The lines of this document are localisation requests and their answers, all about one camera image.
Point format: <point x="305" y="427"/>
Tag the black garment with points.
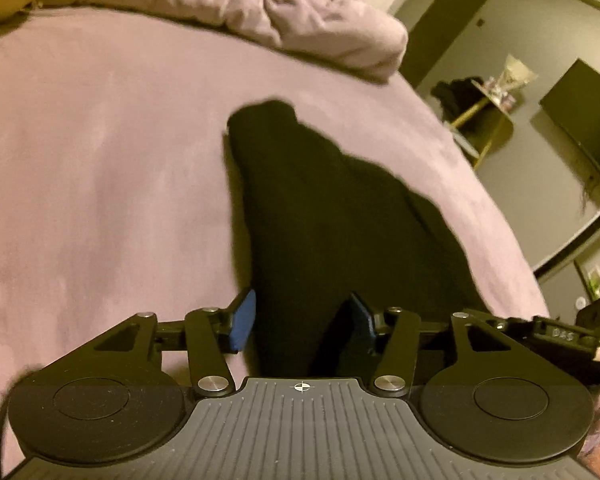
<point x="324" y="225"/>

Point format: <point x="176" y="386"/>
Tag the black cloth on table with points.
<point x="457" y="96"/>

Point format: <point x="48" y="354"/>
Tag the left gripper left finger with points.
<point x="237" y="322"/>

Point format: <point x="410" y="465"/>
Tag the yellow side table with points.
<point x="484" y="124"/>

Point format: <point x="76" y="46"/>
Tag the wall mounted television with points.
<point x="573" y="104"/>

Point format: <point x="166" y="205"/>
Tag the cream paper bag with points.
<point x="514" y="76"/>

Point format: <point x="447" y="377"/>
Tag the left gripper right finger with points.
<point x="365" y="325"/>

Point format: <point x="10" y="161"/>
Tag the purple bed cover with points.
<point x="115" y="196"/>

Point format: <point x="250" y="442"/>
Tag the crumpled purple blanket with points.
<point x="351" y="34"/>

